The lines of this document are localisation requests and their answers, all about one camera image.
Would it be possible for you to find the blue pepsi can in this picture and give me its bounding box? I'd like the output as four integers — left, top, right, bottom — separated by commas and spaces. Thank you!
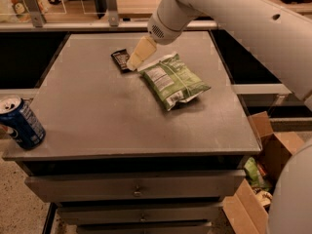
0, 96, 46, 150

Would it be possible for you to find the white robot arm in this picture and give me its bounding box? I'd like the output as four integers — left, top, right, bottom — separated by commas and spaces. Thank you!
128, 0, 312, 234

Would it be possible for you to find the green chip bag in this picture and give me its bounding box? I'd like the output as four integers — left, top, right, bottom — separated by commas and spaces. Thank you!
137, 52, 211, 111

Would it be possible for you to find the grey drawer cabinet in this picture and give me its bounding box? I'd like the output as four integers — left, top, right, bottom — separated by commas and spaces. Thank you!
4, 31, 260, 234

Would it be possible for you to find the green snack bag in box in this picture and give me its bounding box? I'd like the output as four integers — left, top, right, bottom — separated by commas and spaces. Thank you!
244, 157, 272, 191

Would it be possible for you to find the dark chocolate rxbar wrapper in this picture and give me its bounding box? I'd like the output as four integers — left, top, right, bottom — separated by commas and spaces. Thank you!
111, 49, 130, 72

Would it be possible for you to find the cardboard box with items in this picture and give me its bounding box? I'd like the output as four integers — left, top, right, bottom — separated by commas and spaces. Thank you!
223, 112, 303, 234

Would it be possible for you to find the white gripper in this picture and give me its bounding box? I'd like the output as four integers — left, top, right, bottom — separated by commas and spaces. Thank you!
127, 0, 201, 71

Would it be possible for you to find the orange snack package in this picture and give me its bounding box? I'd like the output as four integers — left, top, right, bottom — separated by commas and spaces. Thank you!
0, 0, 30, 23

